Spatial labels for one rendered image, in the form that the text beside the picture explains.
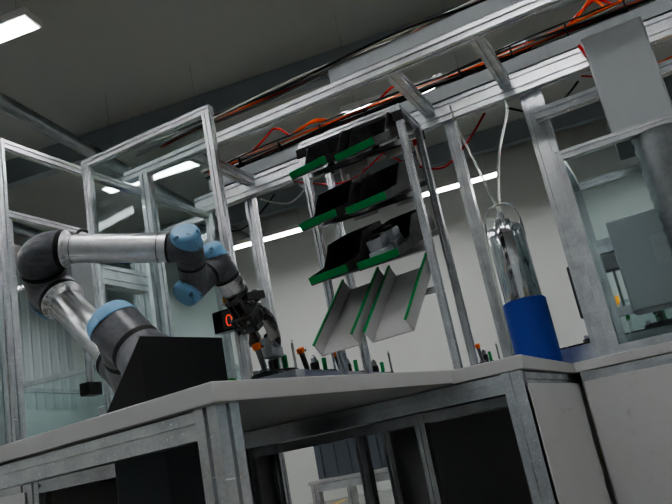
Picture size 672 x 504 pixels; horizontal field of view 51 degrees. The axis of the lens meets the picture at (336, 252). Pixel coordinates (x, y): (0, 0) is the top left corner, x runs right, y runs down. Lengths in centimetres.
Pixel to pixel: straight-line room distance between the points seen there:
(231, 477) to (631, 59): 204
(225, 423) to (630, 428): 148
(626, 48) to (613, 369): 109
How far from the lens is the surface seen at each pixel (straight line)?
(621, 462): 227
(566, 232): 294
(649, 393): 226
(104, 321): 161
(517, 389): 157
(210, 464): 103
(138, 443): 116
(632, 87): 261
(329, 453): 409
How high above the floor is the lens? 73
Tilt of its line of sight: 16 degrees up
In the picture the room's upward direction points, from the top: 11 degrees counter-clockwise
